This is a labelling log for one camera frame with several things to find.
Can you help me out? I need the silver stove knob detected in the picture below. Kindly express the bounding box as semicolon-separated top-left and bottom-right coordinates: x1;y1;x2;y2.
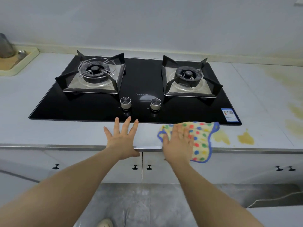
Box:
120;97;132;110
150;98;162;111

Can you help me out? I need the dotted cloth with blue edge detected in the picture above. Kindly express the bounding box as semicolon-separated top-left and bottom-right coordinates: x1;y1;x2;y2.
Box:
157;121;220;163

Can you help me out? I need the black glass gas stove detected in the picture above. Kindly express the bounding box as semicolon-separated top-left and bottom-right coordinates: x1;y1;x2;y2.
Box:
28;55;242;126

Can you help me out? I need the blue and white sticker label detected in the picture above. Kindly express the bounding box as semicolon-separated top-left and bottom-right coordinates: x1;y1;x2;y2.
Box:
221;108;238;122

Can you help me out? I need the metal wire burner ring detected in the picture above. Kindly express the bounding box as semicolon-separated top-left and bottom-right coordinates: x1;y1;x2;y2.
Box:
78;58;116;79

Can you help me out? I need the person's right forearm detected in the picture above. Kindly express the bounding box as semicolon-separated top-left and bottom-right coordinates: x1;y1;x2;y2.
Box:
165;159;264;227

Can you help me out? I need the black round gas burner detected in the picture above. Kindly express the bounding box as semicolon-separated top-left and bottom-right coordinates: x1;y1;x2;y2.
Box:
175;67;202;86
83;64;110;82

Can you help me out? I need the white cable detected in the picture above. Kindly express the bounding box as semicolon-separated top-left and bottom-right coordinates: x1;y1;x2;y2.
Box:
247;191;303;208

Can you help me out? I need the person's right hand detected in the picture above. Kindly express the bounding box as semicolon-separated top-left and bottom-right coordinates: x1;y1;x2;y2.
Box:
162;123;195;164

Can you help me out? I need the person's white shoe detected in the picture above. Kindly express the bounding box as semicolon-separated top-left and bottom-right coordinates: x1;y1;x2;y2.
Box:
97;218;114;227

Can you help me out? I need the white base cabinet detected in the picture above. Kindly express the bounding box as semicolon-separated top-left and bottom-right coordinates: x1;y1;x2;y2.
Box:
0;148;303;185

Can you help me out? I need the person's left hand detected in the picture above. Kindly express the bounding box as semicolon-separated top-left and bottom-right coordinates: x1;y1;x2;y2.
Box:
103;116;141;160

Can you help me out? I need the beige plastic tray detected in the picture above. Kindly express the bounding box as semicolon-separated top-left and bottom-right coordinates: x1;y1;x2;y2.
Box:
0;46;40;76

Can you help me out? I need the black square pan support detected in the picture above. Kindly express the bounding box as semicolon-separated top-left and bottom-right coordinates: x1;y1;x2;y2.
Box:
55;50;126;94
161;55;223;99

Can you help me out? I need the person's left forearm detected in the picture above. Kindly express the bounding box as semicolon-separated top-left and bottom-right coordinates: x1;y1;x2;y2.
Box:
0;148;134;227

